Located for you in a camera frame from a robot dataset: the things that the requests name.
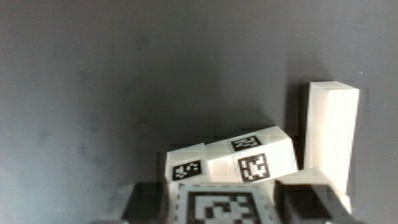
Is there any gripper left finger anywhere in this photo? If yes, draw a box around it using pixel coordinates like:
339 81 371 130
94 181 165 224

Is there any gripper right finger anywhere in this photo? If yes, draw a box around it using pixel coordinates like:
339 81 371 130
275 176 355 224

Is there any small tagged white cube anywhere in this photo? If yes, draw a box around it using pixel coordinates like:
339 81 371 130
165 183 282 224

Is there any white chair leg block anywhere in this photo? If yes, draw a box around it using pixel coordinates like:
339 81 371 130
165 126 298 183

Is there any white U-shaped border frame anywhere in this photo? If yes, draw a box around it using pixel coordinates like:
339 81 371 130
303 81 360 210

